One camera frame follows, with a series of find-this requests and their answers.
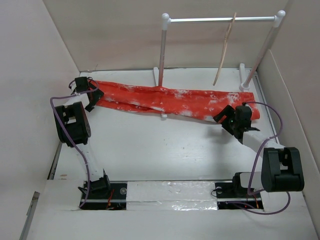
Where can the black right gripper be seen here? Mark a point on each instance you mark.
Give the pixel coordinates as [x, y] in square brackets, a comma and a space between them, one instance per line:
[229, 111]

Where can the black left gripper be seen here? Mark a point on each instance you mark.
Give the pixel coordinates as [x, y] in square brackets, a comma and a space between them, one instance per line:
[97, 95]

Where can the orange white tie-dye trousers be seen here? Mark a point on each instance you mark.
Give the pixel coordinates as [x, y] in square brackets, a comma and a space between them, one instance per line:
[197, 104]

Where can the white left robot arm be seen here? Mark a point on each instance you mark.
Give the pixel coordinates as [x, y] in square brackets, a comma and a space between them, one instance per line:
[74, 130]

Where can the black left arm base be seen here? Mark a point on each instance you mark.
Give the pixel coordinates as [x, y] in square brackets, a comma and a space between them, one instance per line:
[114, 199]

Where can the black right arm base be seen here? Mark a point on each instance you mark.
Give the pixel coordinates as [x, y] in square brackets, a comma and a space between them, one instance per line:
[231, 195]

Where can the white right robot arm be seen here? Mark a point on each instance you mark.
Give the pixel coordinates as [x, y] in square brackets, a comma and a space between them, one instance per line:
[281, 169]

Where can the beige plastic hanger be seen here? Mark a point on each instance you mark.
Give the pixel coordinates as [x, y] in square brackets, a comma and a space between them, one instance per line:
[224, 49]

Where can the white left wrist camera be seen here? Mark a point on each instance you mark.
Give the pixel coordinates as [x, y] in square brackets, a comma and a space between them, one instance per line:
[72, 86]

